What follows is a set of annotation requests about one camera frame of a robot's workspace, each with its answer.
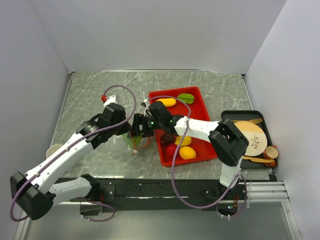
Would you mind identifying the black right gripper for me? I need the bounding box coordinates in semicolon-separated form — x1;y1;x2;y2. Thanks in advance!
126;113;163;139

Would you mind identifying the green lettuce toy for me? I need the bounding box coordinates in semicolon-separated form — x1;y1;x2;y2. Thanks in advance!
124;132;142;149

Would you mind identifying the clear zip bag orange zipper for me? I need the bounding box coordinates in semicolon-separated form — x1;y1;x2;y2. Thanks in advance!
113;131;151;155

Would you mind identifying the yellow lemon toy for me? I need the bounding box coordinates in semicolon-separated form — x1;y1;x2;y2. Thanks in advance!
179;146;197;160

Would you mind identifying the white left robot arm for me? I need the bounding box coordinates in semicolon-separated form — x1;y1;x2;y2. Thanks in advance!
10;102;131;220

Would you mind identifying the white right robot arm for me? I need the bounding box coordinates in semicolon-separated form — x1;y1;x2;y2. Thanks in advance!
131;101;249;199

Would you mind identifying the dark red fruit toy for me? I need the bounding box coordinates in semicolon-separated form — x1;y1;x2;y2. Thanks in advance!
160;133;176;146

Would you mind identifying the yellow corn toy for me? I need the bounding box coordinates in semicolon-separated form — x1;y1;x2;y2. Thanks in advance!
156;98;177;108

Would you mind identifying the red strawberry toy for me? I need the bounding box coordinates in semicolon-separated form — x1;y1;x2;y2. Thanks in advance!
165;143;177;158

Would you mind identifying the red plastic bin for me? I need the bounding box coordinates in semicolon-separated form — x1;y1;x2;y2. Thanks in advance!
148;86;218;166

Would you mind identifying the yellow pear toy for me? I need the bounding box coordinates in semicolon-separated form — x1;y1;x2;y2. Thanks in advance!
174;136;192;147

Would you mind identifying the green ridged fruit toy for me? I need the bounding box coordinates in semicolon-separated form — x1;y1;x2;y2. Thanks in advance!
177;93;195;104

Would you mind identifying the dark green mug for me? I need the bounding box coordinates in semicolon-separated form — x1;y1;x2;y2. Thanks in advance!
45;144;63;158

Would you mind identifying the golden fork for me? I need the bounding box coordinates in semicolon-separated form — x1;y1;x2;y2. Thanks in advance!
248;118;263;124

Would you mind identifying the beige decorated plate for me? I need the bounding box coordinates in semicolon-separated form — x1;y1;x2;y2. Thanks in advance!
234;120;268;157

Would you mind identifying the brown small cup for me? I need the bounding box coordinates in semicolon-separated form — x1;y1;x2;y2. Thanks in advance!
262;145;279;160

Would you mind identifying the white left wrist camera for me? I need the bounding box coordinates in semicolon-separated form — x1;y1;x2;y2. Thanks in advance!
103;94;118;107

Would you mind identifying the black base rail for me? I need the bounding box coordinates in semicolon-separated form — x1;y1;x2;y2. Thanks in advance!
69;177;278;213

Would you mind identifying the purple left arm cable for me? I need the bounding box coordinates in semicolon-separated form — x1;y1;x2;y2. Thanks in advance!
9;84;137;223

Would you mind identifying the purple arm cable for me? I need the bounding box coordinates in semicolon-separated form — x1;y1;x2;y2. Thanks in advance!
9;84;137;223
147;96;248;218

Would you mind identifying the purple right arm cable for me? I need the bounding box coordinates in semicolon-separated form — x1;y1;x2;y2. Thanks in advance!
147;96;248;218

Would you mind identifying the aluminium extrusion rail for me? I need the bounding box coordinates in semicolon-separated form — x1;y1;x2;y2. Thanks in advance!
214;181;291;204

